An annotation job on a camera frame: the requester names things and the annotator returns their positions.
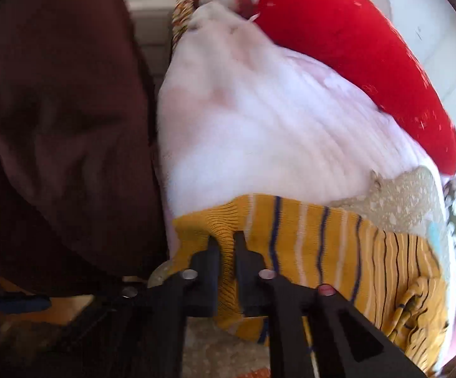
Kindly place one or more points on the dark brown cloth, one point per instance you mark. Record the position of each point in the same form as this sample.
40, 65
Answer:
58, 126

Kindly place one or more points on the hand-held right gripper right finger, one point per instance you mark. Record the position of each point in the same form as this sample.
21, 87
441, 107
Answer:
247, 279

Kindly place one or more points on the beige speckled cloth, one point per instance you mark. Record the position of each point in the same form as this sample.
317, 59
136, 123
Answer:
401, 197

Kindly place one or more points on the yellow brown patterned cloth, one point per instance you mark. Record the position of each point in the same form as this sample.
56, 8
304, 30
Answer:
183, 15

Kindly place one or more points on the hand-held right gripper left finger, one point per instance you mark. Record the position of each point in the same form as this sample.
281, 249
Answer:
209, 271

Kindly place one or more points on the white ribbed cloth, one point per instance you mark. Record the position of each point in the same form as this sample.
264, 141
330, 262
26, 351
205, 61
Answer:
259, 126

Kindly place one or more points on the red cloth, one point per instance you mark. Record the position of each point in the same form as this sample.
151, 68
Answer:
350, 43

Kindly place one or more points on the yellow striped knit garment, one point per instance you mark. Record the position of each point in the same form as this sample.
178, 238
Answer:
322, 244

